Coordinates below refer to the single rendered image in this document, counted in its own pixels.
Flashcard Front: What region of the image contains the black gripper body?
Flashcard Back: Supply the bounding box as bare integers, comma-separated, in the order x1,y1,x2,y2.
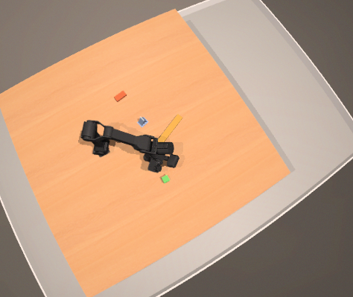
143,153,179,168

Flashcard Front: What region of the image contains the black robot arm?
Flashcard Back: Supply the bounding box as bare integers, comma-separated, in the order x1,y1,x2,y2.
81,120,174,173

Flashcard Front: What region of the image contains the orange rectangular block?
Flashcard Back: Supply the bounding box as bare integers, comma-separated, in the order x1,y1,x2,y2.
114,91,127,102

